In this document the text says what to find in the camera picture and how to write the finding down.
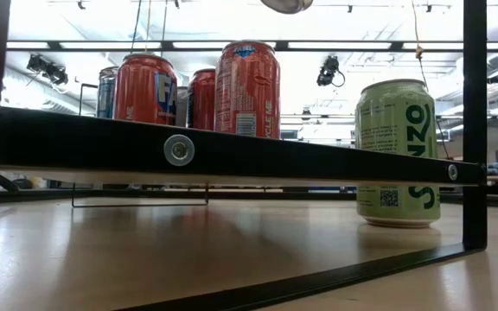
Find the black-framed wooden shelf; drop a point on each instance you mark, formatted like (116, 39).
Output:
(102, 142)

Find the red Fanta can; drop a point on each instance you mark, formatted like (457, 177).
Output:
(244, 86)
(138, 90)

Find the pale silver beverage can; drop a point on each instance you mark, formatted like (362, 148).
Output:
(183, 108)

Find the blue energy drink can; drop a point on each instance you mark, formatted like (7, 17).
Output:
(106, 95)

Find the light green Sanzo can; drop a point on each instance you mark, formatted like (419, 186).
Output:
(387, 134)

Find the black table frame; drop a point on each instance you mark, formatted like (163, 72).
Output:
(253, 195)

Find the black ceiling rail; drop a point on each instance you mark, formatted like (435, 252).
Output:
(281, 45)

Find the dark red black-print can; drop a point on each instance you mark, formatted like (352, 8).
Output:
(201, 101)

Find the dark green soda can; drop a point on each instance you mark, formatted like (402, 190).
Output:
(287, 5)

